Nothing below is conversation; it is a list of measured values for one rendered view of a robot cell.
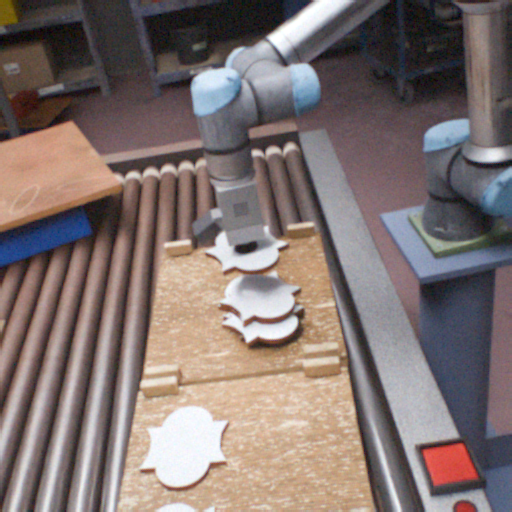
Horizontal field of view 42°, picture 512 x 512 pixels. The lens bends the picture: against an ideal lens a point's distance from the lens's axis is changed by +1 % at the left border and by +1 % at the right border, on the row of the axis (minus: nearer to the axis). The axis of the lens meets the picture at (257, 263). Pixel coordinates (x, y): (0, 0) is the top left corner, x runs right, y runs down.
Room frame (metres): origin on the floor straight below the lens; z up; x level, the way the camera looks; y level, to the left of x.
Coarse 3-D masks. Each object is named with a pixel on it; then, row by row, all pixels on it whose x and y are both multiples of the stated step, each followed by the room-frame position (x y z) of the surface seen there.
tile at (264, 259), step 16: (224, 240) 1.00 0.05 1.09; (272, 240) 0.98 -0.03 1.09; (208, 256) 0.98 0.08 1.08; (224, 256) 0.95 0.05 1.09; (240, 256) 0.94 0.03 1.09; (256, 256) 0.94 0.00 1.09; (272, 256) 0.93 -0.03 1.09; (224, 272) 0.91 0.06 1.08; (240, 272) 0.91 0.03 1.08; (256, 272) 0.90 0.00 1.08
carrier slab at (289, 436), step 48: (240, 384) 0.80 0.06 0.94; (288, 384) 0.78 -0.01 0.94; (336, 384) 0.76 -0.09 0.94; (144, 432) 0.73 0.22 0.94; (240, 432) 0.69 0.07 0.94; (288, 432) 0.68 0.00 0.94; (336, 432) 0.66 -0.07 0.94; (144, 480) 0.64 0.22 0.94; (240, 480) 0.61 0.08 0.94; (288, 480) 0.59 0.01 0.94; (336, 480) 0.58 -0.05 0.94
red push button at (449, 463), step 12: (456, 444) 0.61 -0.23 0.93; (432, 456) 0.60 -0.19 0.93; (444, 456) 0.59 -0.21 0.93; (456, 456) 0.59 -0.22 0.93; (468, 456) 0.59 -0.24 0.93; (432, 468) 0.58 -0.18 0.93; (444, 468) 0.57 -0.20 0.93; (456, 468) 0.57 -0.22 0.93; (468, 468) 0.57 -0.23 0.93; (432, 480) 0.56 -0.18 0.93; (444, 480) 0.56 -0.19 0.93; (456, 480) 0.55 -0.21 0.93
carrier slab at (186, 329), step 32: (192, 256) 1.21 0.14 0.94; (288, 256) 1.14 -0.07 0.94; (320, 256) 1.12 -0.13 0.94; (160, 288) 1.11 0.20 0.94; (192, 288) 1.09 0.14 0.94; (224, 288) 1.07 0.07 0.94; (320, 288) 1.01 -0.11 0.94; (160, 320) 1.00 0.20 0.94; (192, 320) 0.99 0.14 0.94; (320, 320) 0.92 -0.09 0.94; (160, 352) 0.91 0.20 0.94; (192, 352) 0.90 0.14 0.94; (224, 352) 0.88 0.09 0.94; (256, 352) 0.87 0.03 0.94; (288, 352) 0.85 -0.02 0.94; (192, 384) 0.83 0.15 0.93
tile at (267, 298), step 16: (240, 288) 0.98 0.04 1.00; (256, 288) 0.97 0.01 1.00; (272, 288) 0.96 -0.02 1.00; (288, 288) 0.95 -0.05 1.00; (224, 304) 0.94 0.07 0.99; (240, 304) 0.93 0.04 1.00; (256, 304) 0.92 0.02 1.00; (272, 304) 0.91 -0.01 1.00; (288, 304) 0.91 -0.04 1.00; (272, 320) 0.88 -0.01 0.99
